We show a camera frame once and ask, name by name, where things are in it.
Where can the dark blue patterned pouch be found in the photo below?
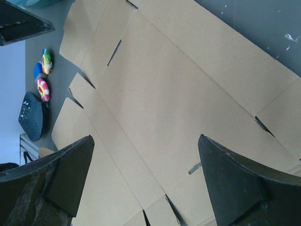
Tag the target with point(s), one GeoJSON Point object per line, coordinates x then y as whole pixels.
{"type": "Point", "coordinates": [34, 116]}

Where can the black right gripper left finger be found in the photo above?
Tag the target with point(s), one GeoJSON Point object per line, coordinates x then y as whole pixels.
{"type": "Point", "coordinates": [46, 191]}

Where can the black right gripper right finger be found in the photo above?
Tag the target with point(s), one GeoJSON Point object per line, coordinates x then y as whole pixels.
{"type": "Point", "coordinates": [244, 192]}

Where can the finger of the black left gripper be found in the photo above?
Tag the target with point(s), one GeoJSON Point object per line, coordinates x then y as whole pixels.
{"type": "Point", "coordinates": [17, 24]}

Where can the green yellow plush flower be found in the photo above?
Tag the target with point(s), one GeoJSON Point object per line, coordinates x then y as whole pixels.
{"type": "Point", "coordinates": [46, 61]}

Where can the pink plush flower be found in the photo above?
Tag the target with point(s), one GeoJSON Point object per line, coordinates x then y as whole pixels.
{"type": "Point", "coordinates": [43, 90]}

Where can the brown cardboard box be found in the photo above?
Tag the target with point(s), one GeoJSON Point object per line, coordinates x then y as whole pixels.
{"type": "Point", "coordinates": [157, 75]}

